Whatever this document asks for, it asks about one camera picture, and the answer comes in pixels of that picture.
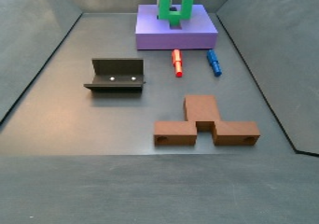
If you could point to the blue stepped peg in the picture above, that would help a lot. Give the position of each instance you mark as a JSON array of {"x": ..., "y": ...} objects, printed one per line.
[{"x": 214, "y": 62}]

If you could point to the brown T-shaped block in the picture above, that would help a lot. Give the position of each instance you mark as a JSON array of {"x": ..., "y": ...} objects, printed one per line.
[{"x": 202, "y": 118}]

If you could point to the red stepped peg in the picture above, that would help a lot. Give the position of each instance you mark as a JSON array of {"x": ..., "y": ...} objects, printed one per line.
[{"x": 176, "y": 62}]

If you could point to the purple board with cross slot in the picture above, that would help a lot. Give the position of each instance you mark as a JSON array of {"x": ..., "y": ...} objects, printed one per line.
[{"x": 194, "y": 34}]

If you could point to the black U-channel bracket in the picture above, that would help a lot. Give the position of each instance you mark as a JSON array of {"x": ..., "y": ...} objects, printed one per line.
[{"x": 116, "y": 74}]

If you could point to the green U-shaped block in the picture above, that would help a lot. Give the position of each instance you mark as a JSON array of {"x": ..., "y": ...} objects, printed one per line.
[{"x": 175, "y": 15}]

